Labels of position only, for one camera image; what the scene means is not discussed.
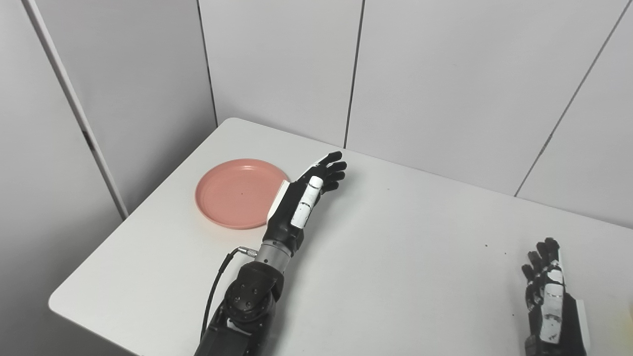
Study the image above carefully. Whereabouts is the pink round plate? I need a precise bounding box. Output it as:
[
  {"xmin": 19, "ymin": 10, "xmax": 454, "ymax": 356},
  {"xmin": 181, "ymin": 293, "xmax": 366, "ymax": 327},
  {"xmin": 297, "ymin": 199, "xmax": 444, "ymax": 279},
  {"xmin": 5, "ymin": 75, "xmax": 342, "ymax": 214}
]
[{"xmin": 195, "ymin": 158, "xmax": 291, "ymax": 230}]

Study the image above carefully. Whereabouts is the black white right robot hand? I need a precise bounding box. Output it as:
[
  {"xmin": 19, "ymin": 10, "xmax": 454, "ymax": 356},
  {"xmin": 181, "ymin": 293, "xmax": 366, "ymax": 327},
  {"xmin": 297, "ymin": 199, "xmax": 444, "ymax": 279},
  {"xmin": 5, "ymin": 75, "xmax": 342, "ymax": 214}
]
[{"xmin": 521, "ymin": 238, "xmax": 590, "ymax": 356}]

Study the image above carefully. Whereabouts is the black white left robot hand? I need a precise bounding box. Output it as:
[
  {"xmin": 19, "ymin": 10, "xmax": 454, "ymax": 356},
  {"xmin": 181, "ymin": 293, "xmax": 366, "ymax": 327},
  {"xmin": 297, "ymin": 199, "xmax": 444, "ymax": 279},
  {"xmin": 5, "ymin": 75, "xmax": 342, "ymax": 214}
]
[{"xmin": 262, "ymin": 151, "xmax": 348, "ymax": 257}]

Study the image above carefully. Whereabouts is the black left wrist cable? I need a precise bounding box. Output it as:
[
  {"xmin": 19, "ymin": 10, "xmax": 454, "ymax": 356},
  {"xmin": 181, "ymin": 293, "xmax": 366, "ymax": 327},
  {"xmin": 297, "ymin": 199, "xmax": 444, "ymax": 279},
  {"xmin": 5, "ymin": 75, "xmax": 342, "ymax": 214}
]
[{"xmin": 200, "ymin": 246, "xmax": 258, "ymax": 342}]

